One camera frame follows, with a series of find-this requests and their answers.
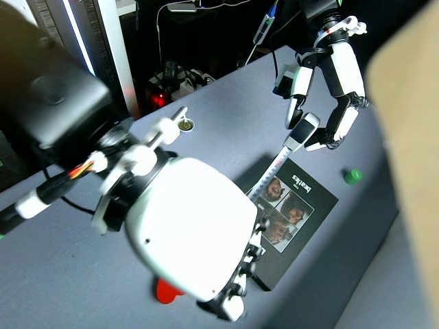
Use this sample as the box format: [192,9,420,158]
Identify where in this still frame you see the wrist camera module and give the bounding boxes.
[273,64,296,100]

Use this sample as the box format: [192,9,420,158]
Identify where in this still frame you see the red heart block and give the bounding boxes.
[156,278,186,305]

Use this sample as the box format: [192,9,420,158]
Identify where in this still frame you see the green cylinder block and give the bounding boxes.
[344,168,364,186]

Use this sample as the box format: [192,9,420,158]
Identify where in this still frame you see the white ruler strip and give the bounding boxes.
[247,112,322,204]

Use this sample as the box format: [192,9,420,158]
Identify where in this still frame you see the black camera cable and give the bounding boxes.
[270,29,281,85]

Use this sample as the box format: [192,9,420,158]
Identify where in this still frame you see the thick black sleeved cable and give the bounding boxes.
[0,160,104,237]

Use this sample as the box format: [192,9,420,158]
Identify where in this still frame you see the beige blurred panel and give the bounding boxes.
[365,0,439,329]

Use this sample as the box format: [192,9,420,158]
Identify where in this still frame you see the white computer case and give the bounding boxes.
[25,0,140,119]

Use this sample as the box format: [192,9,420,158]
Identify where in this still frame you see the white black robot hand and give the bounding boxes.
[123,156,272,323]
[284,42,370,153]

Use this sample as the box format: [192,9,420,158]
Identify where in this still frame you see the black Beatles album cover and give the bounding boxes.
[246,156,340,292]

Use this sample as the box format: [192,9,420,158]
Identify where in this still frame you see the grey flat adapter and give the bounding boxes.
[167,2,199,14]

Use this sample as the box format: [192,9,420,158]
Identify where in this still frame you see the power strip with adapters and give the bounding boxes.
[147,60,217,104]

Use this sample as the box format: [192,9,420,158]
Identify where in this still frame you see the white cable with connector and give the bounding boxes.
[245,2,279,68]

